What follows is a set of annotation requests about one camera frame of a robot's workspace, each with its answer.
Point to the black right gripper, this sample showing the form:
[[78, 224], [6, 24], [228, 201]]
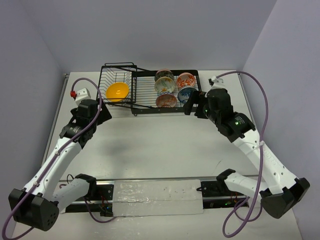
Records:
[[196, 98]]

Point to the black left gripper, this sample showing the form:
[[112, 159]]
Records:
[[104, 112]]

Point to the blue pattern bowl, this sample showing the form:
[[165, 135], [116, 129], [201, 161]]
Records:
[[185, 93]]

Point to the yellow bowl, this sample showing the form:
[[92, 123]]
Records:
[[117, 92]]

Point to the orange floral pattern bowl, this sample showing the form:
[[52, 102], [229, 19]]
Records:
[[185, 79]]

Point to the orange lattice pattern bowl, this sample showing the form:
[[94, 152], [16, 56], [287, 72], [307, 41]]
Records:
[[166, 100]]

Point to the white orange flower bowl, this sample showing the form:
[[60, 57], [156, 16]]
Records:
[[164, 84]]

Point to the grey leaf pattern bowl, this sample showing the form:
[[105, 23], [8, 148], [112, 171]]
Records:
[[163, 73]]

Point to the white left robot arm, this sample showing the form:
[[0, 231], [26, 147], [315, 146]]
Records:
[[38, 203]]

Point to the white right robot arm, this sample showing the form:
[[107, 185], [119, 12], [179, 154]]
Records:
[[277, 189]]

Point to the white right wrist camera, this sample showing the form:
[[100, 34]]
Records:
[[216, 83]]

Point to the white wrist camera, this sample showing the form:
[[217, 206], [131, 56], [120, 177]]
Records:
[[80, 95], [216, 83]]

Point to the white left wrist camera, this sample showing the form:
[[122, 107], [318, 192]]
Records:
[[80, 95]]

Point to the black wire dish rack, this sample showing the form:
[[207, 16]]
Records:
[[141, 98]]

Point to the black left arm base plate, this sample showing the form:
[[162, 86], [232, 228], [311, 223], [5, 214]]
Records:
[[100, 203]]

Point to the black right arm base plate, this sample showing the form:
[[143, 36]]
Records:
[[214, 197]]

